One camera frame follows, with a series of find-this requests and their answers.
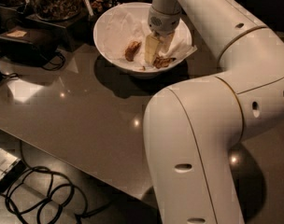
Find white paper napkin liner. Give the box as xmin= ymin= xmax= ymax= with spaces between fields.
xmin=103 ymin=4 xmax=198 ymax=71

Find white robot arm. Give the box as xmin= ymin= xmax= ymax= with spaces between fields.
xmin=143 ymin=0 xmax=284 ymax=224

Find small brown banana piece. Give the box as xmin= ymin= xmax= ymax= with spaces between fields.
xmin=124 ymin=41 xmax=141 ymax=62

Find white ceramic bowl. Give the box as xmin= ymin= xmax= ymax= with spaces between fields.
xmin=92 ymin=2 xmax=193 ymax=80

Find glass jar of nuts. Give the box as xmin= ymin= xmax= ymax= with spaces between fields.
xmin=30 ymin=0 xmax=81 ymax=21

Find white and black floor box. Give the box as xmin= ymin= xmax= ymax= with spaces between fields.
xmin=0 ymin=148 xmax=26 ymax=193

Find black coiled floor cable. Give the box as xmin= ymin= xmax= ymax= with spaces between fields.
xmin=0 ymin=140 xmax=118 ymax=224

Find black device with label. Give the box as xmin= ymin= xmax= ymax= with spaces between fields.
xmin=0 ymin=26 xmax=59 ymax=67

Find spotted ripe banana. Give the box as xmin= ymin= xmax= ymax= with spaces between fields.
xmin=153 ymin=57 xmax=175 ymax=69

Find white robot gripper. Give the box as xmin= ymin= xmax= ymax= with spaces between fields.
xmin=145 ymin=6 xmax=181 ymax=65

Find black cable on table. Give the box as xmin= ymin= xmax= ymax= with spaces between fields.
xmin=40 ymin=50 xmax=66 ymax=72

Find dark stand under jar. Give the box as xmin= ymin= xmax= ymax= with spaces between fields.
xmin=26 ymin=9 xmax=90 ymax=51

